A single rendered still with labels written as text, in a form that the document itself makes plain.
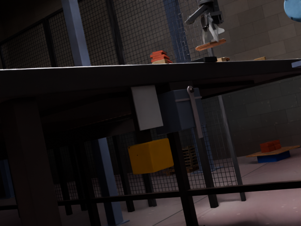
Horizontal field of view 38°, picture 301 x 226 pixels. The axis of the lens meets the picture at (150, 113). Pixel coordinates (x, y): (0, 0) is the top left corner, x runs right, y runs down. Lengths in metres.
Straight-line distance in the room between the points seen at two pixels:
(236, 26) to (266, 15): 0.49
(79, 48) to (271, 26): 3.75
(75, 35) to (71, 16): 0.16
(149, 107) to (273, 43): 5.67
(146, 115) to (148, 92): 0.07
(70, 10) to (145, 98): 2.73
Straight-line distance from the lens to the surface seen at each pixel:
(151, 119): 1.21
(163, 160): 1.18
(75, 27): 3.84
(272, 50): 6.81
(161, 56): 2.77
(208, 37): 2.08
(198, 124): 1.33
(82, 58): 3.78
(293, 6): 1.74
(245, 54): 6.96
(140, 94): 1.19
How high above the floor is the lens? 0.73
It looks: 2 degrees up
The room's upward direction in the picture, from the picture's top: 12 degrees counter-clockwise
